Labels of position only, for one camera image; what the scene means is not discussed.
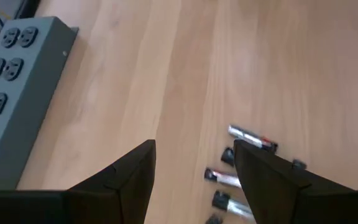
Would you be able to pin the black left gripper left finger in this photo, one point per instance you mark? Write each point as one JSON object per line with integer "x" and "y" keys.
{"x": 73, "y": 208}

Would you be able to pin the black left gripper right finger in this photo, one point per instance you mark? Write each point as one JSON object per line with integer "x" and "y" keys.
{"x": 291, "y": 202}

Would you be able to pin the silver black Energizer battery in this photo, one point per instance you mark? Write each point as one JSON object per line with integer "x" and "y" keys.
{"x": 232, "y": 205}
{"x": 213, "y": 220}
{"x": 247, "y": 137}
{"x": 298, "y": 164}
{"x": 222, "y": 178}
{"x": 227, "y": 156}

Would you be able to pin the grey multi-outlet power strip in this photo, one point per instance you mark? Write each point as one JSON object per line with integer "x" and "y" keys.
{"x": 36, "y": 93}

